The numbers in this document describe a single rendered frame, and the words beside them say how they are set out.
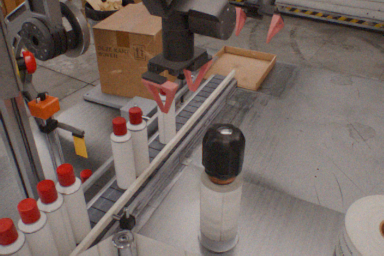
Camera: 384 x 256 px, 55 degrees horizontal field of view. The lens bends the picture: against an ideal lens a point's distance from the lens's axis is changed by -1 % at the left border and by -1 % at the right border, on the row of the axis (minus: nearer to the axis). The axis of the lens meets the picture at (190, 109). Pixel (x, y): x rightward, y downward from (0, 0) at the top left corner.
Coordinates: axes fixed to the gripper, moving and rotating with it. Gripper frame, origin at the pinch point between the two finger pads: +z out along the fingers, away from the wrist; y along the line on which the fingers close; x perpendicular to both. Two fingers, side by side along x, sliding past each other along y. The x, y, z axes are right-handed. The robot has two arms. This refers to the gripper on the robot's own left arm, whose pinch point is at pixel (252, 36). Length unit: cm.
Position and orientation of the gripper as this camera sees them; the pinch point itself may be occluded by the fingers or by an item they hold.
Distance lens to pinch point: 113.3
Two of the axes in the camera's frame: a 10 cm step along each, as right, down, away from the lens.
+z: -3.5, 9.4, -0.3
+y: 8.5, 3.0, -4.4
